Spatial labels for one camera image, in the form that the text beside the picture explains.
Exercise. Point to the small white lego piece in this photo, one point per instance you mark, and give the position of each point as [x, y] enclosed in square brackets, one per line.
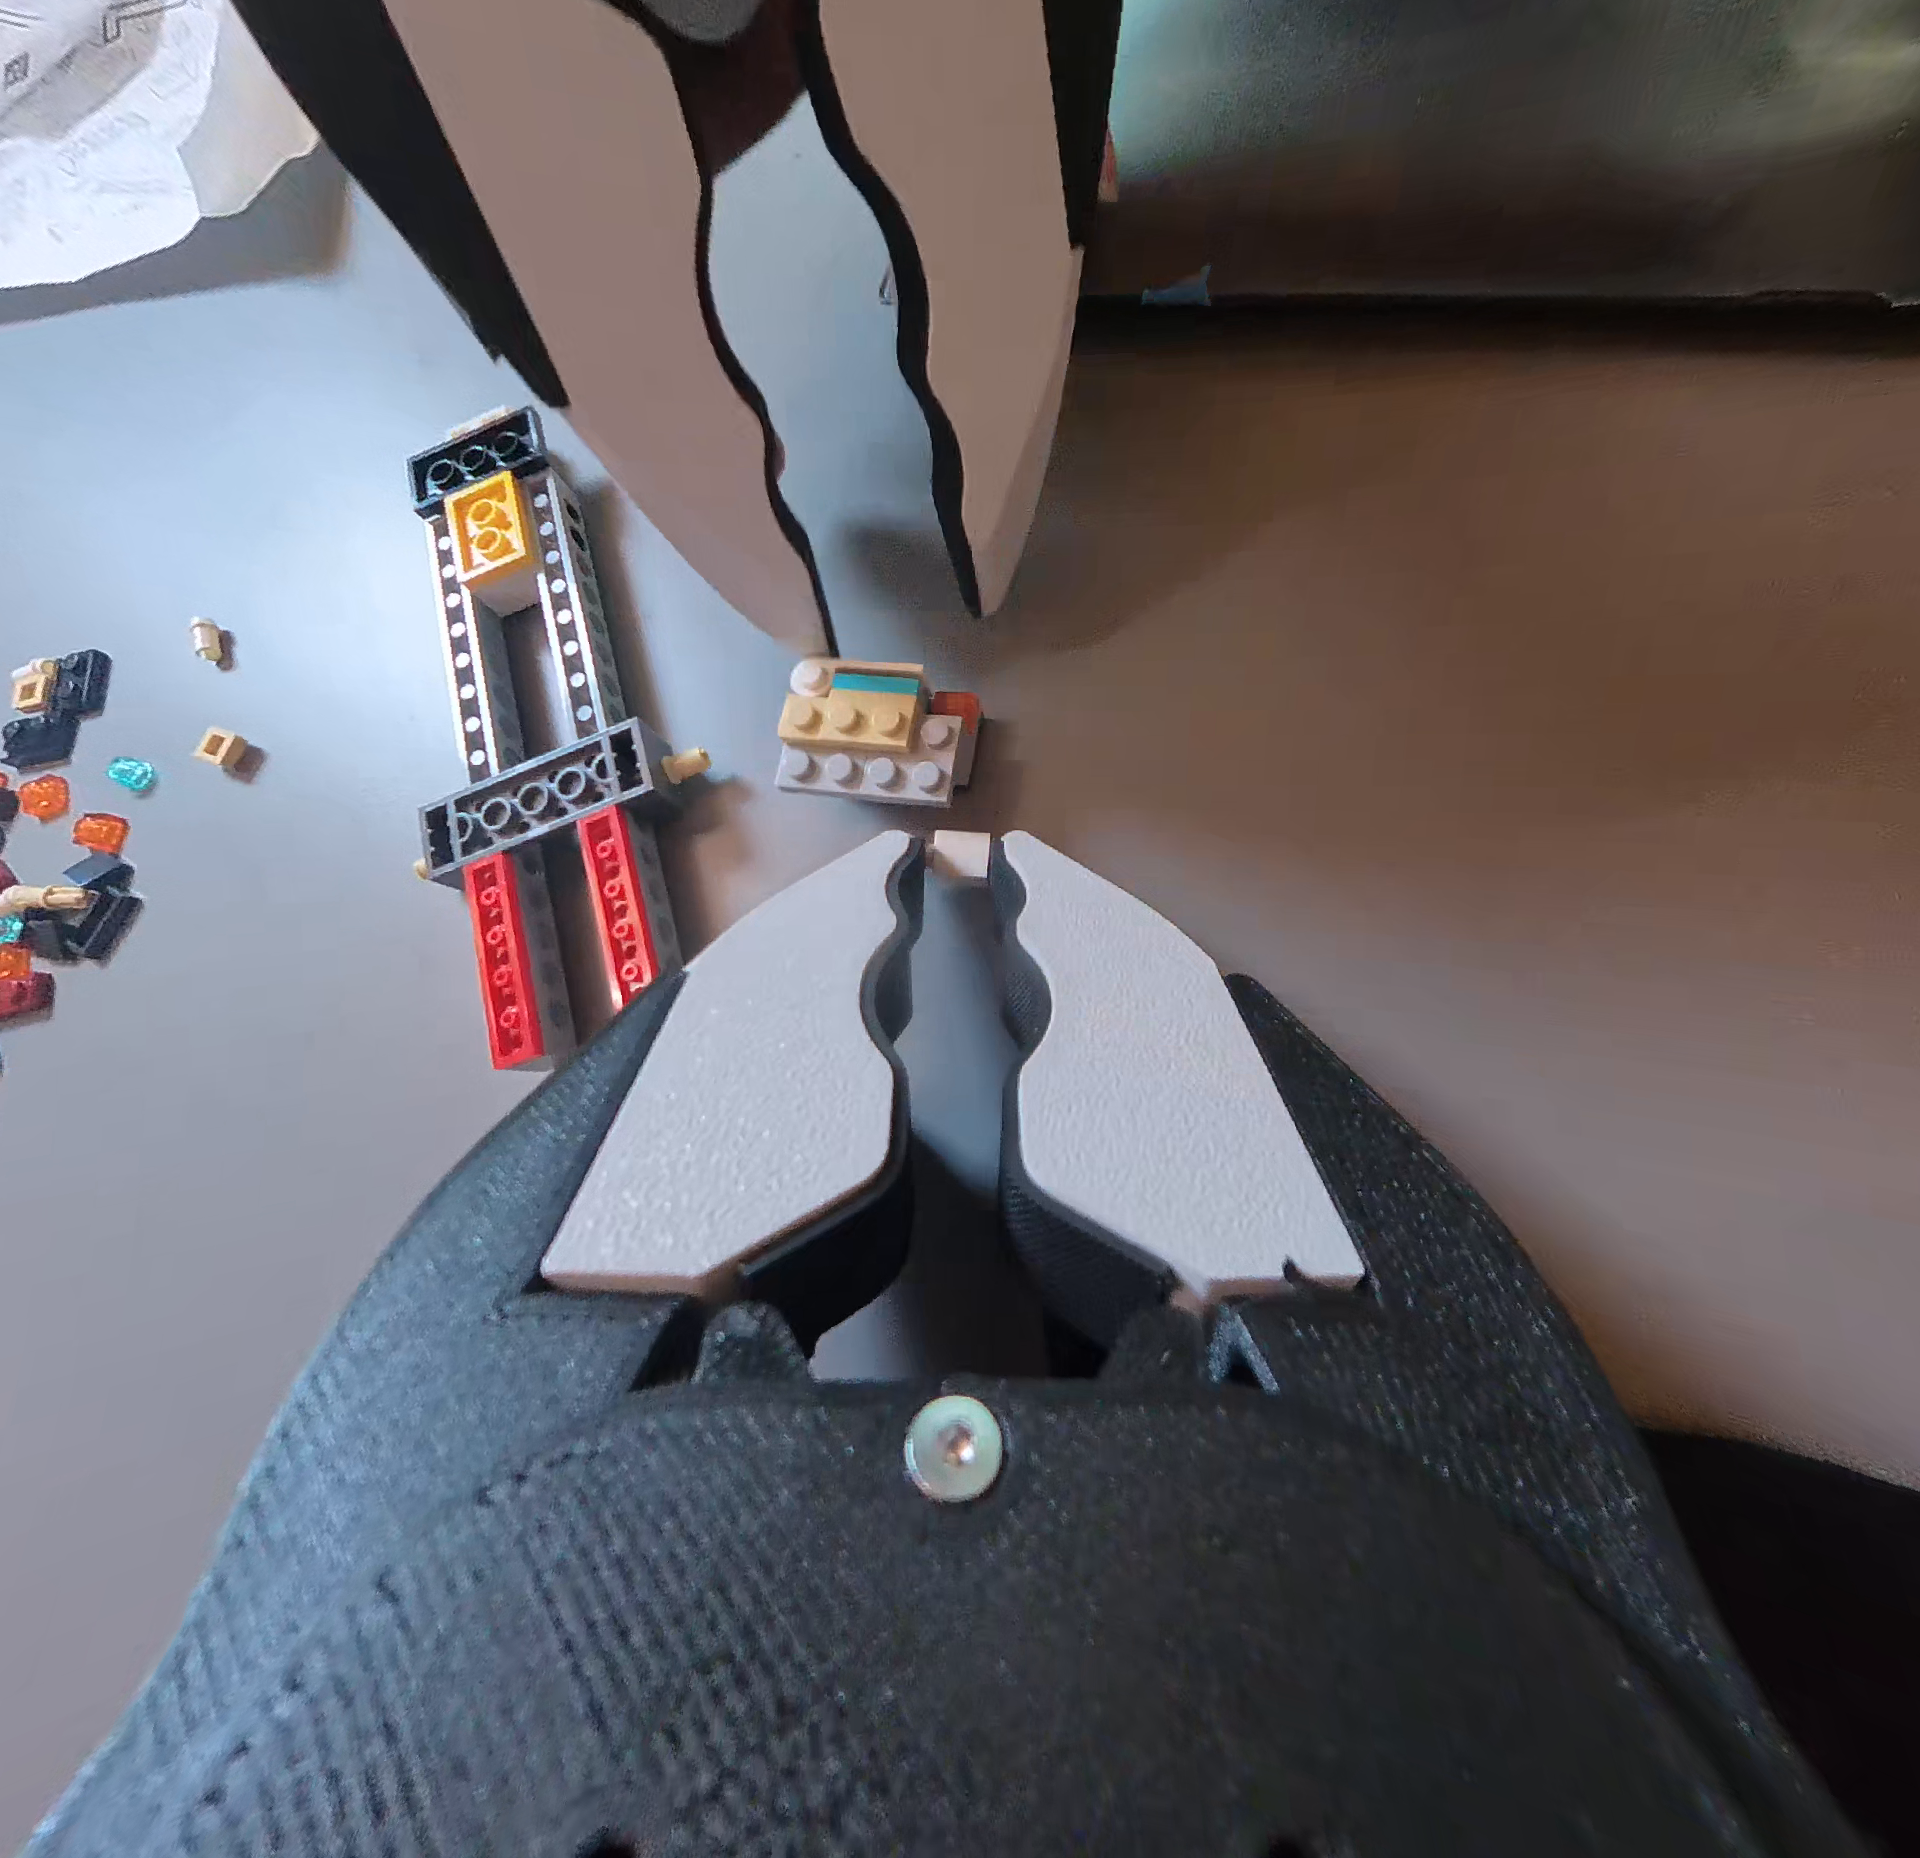
[212, 639]

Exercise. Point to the teal round lego stud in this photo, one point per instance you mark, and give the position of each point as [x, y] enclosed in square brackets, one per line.
[131, 774]

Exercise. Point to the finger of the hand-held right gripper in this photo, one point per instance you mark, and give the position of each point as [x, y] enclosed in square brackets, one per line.
[977, 237]
[584, 268]

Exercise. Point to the scatter of small colourful pieces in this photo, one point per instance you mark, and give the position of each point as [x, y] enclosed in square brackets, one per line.
[77, 899]

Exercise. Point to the small tan grey lego assembly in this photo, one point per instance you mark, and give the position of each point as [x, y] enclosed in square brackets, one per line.
[871, 742]

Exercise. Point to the tan square lego tile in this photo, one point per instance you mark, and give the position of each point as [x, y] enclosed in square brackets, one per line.
[226, 750]

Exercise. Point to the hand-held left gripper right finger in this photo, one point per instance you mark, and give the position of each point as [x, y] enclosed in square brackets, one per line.
[1186, 1124]

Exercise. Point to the grey red lego beam frame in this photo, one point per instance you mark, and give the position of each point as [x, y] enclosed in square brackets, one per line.
[541, 780]

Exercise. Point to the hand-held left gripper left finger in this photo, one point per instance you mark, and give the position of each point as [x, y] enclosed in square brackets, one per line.
[735, 1124]

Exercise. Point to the tiny grey single-stud brick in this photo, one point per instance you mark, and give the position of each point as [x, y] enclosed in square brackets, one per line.
[960, 854]

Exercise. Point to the person's right hand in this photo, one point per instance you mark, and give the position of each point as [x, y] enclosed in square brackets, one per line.
[751, 103]

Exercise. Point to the dark cloth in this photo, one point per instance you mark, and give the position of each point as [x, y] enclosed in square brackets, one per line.
[1802, 1618]

